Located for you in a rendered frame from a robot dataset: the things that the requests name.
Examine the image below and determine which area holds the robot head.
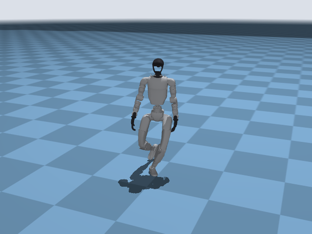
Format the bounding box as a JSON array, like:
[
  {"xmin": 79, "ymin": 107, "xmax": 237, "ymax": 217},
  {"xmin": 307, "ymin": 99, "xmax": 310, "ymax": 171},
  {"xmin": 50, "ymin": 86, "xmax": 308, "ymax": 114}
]
[{"xmin": 153, "ymin": 58, "xmax": 164, "ymax": 78}]

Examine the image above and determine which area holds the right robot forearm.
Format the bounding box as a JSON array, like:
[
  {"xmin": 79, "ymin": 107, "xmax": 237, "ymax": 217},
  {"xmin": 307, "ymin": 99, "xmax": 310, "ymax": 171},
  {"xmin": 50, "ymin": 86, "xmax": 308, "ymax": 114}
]
[{"xmin": 132, "ymin": 94, "xmax": 141, "ymax": 116}]

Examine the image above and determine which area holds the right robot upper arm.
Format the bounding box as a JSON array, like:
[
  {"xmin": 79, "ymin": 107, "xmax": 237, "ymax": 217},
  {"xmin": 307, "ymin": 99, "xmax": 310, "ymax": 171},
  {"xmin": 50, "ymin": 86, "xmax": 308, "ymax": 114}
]
[{"xmin": 137, "ymin": 77, "xmax": 149, "ymax": 101}]

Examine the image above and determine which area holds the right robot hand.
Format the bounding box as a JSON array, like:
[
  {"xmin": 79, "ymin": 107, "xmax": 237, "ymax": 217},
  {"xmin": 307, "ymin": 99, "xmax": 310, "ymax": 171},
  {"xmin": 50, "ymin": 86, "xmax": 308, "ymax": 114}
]
[{"xmin": 131, "ymin": 112, "xmax": 136, "ymax": 131}]

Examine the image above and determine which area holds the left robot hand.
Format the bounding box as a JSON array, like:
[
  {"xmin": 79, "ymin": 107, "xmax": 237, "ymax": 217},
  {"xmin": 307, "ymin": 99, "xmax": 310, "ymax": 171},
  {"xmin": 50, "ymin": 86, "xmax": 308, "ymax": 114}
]
[{"xmin": 171, "ymin": 116, "xmax": 178, "ymax": 132}]

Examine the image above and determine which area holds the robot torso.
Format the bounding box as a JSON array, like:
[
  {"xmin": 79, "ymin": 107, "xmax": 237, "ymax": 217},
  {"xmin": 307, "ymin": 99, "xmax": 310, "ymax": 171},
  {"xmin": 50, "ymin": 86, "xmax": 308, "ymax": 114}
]
[{"xmin": 147, "ymin": 75, "xmax": 168, "ymax": 121}]

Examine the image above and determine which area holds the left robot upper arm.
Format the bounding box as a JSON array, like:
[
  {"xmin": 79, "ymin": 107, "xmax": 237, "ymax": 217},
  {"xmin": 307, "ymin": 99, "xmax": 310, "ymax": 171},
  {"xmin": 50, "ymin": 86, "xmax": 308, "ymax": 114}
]
[{"xmin": 167, "ymin": 78, "xmax": 176, "ymax": 103}]

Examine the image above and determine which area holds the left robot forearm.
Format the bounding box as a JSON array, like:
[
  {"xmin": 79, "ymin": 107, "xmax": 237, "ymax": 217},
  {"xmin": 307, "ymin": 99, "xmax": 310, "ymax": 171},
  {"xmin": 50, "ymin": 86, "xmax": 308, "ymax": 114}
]
[{"xmin": 172, "ymin": 98, "xmax": 178, "ymax": 119}]

